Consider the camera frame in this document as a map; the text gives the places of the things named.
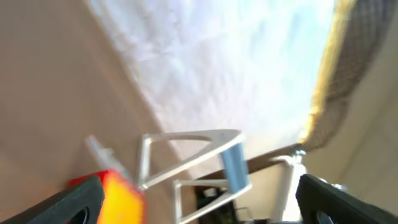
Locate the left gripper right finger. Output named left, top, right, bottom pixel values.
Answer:
left=295, top=174, right=398, bottom=224

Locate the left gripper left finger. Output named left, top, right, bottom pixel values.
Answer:
left=0, top=175, right=106, bottom=224

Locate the white pipette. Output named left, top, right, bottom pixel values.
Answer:
left=269, top=147, right=309, bottom=222

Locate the red and yellow tip box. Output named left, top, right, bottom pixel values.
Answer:
left=67, top=135, right=147, bottom=224

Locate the white and blue stand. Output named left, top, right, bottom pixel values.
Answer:
left=136, top=128, right=253, bottom=224

